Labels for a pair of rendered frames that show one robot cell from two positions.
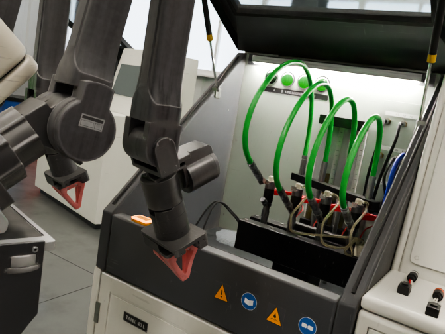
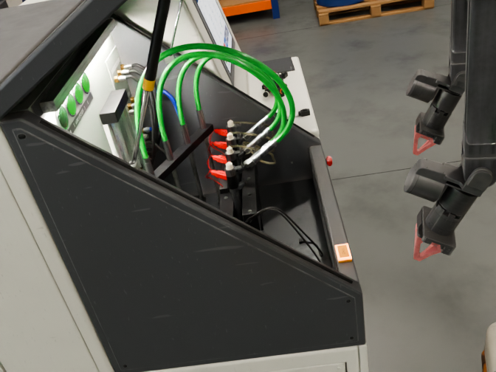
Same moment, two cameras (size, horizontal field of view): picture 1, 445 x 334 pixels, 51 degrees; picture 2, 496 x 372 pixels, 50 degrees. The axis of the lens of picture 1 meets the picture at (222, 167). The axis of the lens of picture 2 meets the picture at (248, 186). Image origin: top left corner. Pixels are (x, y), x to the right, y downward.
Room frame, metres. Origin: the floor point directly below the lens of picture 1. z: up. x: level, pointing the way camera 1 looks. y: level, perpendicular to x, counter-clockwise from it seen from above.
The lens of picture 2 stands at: (1.73, 0.92, 1.76)
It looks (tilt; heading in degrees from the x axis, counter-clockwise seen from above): 32 degrees down; 243
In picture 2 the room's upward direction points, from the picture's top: 11 degrees counter-clockwise
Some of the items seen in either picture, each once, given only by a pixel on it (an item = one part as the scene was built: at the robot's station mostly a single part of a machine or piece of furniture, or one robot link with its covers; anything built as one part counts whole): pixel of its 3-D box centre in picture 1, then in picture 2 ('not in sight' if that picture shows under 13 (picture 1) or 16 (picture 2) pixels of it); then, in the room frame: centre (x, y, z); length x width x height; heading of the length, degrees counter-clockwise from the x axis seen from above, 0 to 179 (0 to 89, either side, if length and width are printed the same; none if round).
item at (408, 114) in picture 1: (394, 156); (132, 105); (1.33, -0.48, 1.20); 0.13 x 0.03 x 0.31; 58
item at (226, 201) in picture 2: (298, 261); (242, 201); (1.18, -0.24, 0.91); 0.34 x 0.10 x 0.15; 58
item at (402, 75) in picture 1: (330, 67); (85, 57); (1.46, -0.27, 1.43); 0.54 x 0.03 x 0.02; 58
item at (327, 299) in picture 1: (207, 281); (331, 224); (1.04, -0.01, 0.87); 0.62 x 0.04 x 0.16; 58
